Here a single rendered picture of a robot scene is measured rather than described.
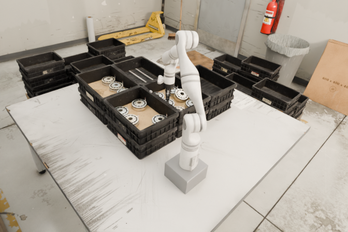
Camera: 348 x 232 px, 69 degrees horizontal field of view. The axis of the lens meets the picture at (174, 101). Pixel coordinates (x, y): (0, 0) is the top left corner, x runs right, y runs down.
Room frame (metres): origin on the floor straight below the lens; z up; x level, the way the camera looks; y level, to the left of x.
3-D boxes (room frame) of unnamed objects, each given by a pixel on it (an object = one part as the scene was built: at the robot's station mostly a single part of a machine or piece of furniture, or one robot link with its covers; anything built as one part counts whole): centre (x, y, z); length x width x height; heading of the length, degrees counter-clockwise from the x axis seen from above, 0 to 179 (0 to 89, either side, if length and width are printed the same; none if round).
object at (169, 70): (1.46, 0.04, 1.14); 0.09 x 0.07 x 0.15; 112
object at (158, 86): (1.48, -0.01, 0.87); 0.40 x 0.30 x 0.11; 45
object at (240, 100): (1.83, -0.51, 0.70); 0.33 x 0.23 x 0.01; 47
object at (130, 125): (1.26, 0.20, 0.92); 0.40 x 0.30 x 0.02; 45
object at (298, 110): (2.50, -1.29, 0.26); 0.40 x 0.30 x 0.23; 47
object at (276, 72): (2.78, -1.00, 0.37); 0.42 x 0.34 x 0.46; 47
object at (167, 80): (1.45, 0.06, 1.04); 0.11 x 0.09 x 0.06; 90
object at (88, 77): (1.55, 0.49, 0.87); 0.40 x 0.30 x 0.11; 45
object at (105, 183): (1.47, 0.09, 0.35); 1.60 x 1.60 x 0.70; 47
